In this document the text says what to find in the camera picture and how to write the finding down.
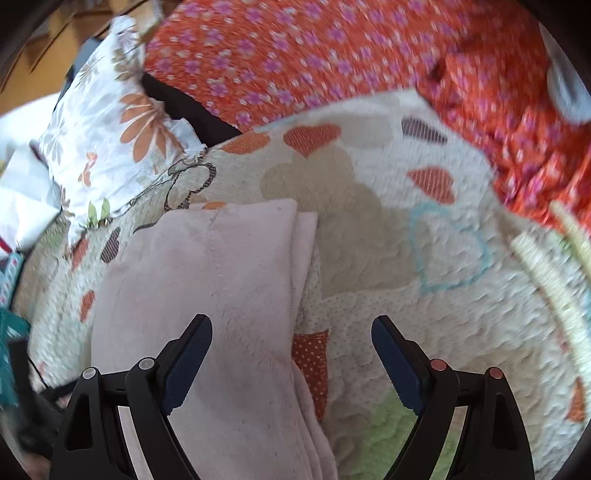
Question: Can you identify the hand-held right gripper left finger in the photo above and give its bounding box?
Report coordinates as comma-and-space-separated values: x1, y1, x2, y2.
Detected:
48, 314, 214, 480

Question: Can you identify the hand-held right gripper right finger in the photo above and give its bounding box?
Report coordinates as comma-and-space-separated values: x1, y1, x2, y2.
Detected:
370, 315, 536, 480

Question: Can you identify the pink cloth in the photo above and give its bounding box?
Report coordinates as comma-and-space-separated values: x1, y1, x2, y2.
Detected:
90, 198, 340, 480

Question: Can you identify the grey clothes pile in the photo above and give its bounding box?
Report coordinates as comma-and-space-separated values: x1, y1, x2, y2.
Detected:
538, 23, 591, 123

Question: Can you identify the heart pattern quilt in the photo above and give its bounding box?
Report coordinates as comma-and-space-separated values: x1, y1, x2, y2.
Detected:
11, 90, 591, 480

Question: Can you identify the teal patterned box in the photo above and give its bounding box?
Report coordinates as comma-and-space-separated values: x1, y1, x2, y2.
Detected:
0, 251, 31, 409

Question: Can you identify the white cloth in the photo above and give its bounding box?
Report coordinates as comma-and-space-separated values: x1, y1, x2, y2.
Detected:
0, 148, 63, 259

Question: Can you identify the floral white pillow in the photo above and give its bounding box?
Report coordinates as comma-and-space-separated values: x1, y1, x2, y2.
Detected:
37, 16, 208, 250

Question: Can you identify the red floral blanket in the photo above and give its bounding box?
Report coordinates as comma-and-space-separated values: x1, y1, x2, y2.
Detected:
143, 0, 591, 227

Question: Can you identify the dark furniture frame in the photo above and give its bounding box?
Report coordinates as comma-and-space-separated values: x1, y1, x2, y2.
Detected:
9, 342, 70, 462

